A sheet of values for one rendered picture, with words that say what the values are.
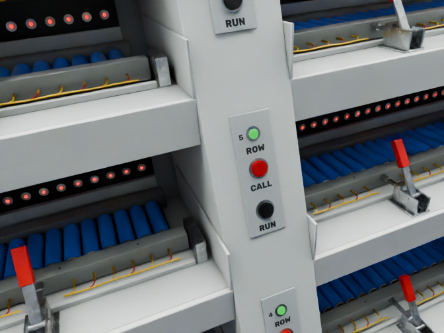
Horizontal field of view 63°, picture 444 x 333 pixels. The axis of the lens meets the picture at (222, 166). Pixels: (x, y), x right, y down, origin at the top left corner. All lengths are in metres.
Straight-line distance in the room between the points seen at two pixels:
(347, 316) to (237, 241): 0.27
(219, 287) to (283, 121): 0.18
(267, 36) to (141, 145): 0.15
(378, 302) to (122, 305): 0.37
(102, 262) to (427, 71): 0.41
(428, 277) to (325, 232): 0.25
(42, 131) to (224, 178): 0.16
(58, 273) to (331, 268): 0.29
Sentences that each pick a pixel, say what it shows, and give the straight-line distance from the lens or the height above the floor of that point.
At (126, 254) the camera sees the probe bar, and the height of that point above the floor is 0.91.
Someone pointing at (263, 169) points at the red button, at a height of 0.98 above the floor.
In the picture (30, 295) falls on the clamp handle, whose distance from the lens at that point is 0.39.
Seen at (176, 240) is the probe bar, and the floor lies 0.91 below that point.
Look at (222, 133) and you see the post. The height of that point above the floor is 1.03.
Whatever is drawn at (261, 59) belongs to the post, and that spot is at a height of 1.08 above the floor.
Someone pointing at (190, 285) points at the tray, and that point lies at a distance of 0.39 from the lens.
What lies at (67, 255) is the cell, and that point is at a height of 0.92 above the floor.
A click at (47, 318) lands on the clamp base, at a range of 0.39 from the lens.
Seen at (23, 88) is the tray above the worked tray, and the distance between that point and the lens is 0.38.
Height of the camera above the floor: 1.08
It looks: 15 degrees down
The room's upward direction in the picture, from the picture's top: 10 degrees counter-clockwise
